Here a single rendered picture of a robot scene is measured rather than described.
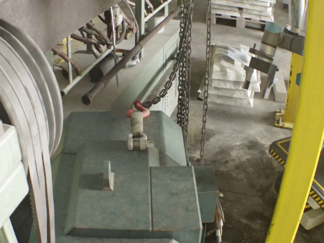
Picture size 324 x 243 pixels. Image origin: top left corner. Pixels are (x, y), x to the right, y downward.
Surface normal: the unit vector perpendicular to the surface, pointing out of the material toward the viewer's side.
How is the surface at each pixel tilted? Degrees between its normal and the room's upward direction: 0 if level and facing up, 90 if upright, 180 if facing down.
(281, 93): 90
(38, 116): 80
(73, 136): 0
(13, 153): 90
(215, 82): 60
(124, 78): 0
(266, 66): 67
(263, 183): 0
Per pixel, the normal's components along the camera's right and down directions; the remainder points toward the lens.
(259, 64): -0.81, -0.13
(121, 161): 0.01, -0.85
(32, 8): 0.95, 0.17
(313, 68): -0.30, 0.50
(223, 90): -0.18, 0.11
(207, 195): 0.04, 0.52
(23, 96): 0.88, -0.18
